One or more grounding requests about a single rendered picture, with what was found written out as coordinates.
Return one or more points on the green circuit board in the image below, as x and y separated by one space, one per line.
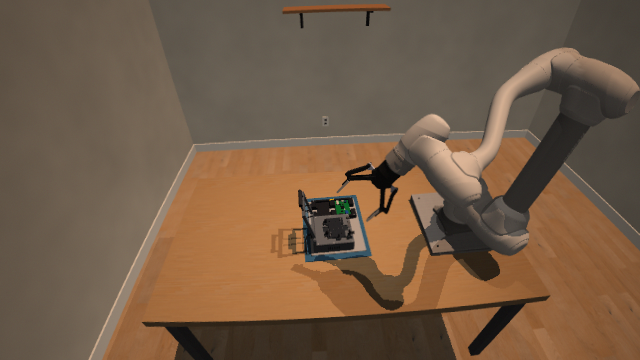
342 207

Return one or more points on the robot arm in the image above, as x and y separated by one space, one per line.
591 92

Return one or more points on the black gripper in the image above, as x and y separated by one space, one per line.
378 180

